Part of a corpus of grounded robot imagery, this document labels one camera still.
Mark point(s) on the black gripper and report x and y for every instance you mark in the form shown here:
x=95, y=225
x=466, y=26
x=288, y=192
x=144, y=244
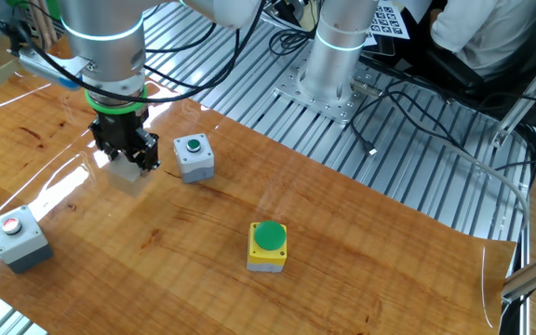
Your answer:
x=119, y=128

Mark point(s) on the small wooden block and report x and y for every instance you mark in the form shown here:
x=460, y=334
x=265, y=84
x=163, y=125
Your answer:
x=128, y=179

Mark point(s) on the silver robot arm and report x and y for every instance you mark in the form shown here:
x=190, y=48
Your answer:
x=105, y=60

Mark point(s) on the grey box small green button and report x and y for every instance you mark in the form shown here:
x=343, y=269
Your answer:
x=198, y=163

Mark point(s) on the grey box red button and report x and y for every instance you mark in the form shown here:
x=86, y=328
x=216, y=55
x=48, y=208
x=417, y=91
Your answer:
x=21, y=246

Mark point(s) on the yellow box green mushroom button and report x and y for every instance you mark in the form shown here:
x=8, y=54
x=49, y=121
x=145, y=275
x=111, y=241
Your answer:
x=270, y=235

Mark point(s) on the green plastic object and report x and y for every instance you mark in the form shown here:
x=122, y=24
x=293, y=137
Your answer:
x=19, y=4

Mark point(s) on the black background equipment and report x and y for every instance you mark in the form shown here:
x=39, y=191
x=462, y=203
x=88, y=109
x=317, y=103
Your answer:
x=291, y=14

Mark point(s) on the wood grain table mat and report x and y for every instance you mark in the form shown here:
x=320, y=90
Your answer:
x=342, y=260

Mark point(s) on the fiducial marker sheet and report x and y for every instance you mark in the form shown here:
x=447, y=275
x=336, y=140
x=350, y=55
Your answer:
x=389, y=21

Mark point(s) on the black office chair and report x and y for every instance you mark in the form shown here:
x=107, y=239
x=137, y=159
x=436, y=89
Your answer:
x=449, y=70

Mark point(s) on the person in white shirt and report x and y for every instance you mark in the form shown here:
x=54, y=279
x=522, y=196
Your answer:
x=491, y=32

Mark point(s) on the aluminium extrusion profile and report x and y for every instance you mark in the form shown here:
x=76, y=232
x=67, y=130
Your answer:
x=519, y=109
x=533, y=274

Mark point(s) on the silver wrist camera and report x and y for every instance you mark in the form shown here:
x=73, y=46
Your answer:
x=49, y=65

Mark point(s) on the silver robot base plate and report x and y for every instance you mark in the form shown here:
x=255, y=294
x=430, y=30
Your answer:
x=342, y=109

